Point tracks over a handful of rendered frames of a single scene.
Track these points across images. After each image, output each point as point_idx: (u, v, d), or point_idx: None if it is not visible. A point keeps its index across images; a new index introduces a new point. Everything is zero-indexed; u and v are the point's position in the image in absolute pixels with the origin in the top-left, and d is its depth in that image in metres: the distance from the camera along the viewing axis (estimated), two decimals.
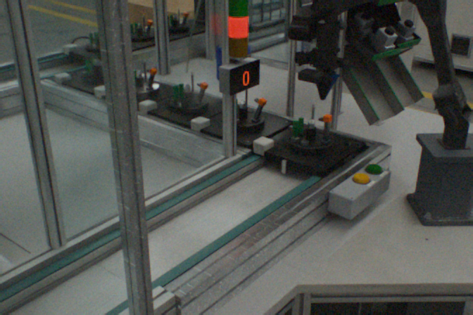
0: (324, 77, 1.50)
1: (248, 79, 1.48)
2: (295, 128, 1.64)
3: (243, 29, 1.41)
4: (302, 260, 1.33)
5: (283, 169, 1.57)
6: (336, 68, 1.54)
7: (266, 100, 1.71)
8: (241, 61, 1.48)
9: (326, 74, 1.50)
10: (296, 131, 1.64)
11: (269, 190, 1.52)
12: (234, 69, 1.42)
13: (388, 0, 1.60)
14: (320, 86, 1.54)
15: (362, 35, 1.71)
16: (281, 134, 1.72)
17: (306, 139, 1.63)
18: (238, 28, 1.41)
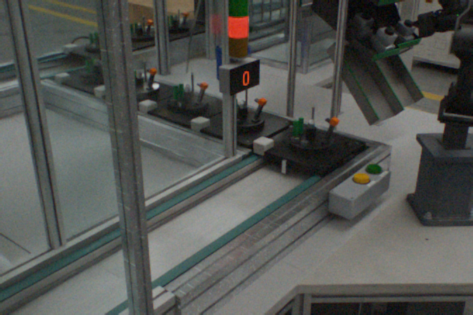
0: None
1: (248, 79, 1.48)
2: (295, 128, 1.64)
3: (243, 29, 1.41)
4: (302, 260, 1.33)
5: (283, 169, 1.57)
6: None
7: (266, 100, 1.71)
8: (241, 61, 1.48)
9: (434, 31, 1.51)
10: (296, 131, 1.64)
11: (269, 190, 1.52)
12: (234, 69, 1.42)
13: (388, 0, 1.60)
14: None
15: (362, 35, 1.71)
16: (281, 134, 1.72)
17: (306, 139, 1.63)
18: (238, 28, 1.41)
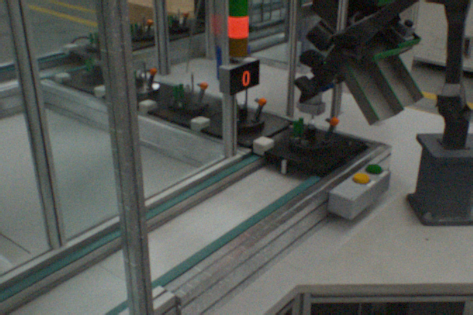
0: None
1: (248, 79, 1.48)
2: (295, 128, 1.64)
3: (243, 29, 1.41)
4: (302, 260, 1.33)
5: (283, 169, 1.57)
6: None
7: (266, 100, 1.71)
8: (241, 61, 1.48)
9: (315, 91, 1.51)
10: (296, 131, 1.64)
11: (269, 190, 1.52)
12: (234, 69, 1.42)
13: (388, 0, 1.60)
14: None
15: None
16: (281, 134, 1.72)
17: (306, 139, 1.63)
18: (238, 28, 1.41)
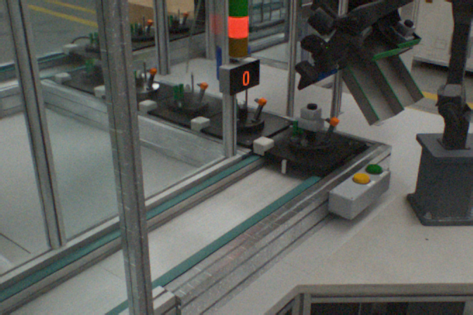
0: None
1: (248, 79, 1.48)
2: (295, 128, 1.64)
3: (243, 29, 1.41)
4: (302, 260, 1.33)
5: (283, 169, 1.57)
6: None
7: (266, 100, 1.71)
8: (241, 61, 1.48)
9: (314, 77, 1.48)
10: (296, 131, 1.64)
11: (269, 190, 1.52)
12: (234, 69, 1.42)
13: None
14: (303, 79, 1.53)
15: (362, 38, 1.70)
16: (281, 134, 1.72)
17: (306, 139, 1.63)
18: (238, 28, 1.41)
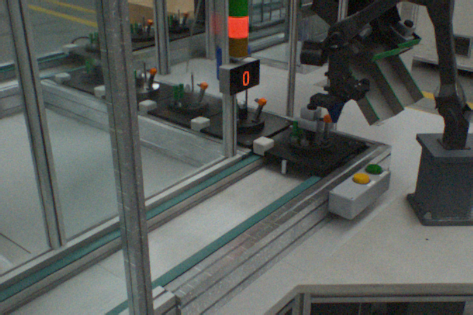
0: None
1: (248, 79, 1.48)
2: (295, 128, 1.64)
3: (243, 29, 1.41)
4: (302, 260, 1.33)
5: (283, 169, 1.57)
6: None
7: (266, 100, 1.71)
8: (241, 61, 1.48)
9: None
10: (296, 131, 1.64)
11: (269, 190, 1.52)
12: (234, 69, 1.42)
13: None
14: None
15: (362, 38, 1.70)
16: (281, 134, 1.72)
17: (306, 139, 1.63)
18: (238, 28, 1.41)
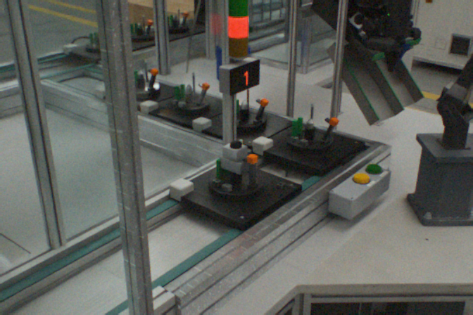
0: (395, 46, 1.39)
1: (248, 79, 1.48)
2: (218, 169, 1.41)
3: (243, 29, 1.41)
4: (302, 260, 1.33)
5: None
6: (406, 37, 1.44)
7: (338, 120, 1.56)
8: (241, 61, 1.48)
9: (397, 43, 1.39)
10: (220, 171, 1.41)
11: None
12: (234, 69, 1.42)
13: None
14: (389, 56, 1.44)
15: (362, 38, 1.70)
16: (206, 174, 1.48)
17: (231, 182, 1.40)
18: (238, 28, 1.41)
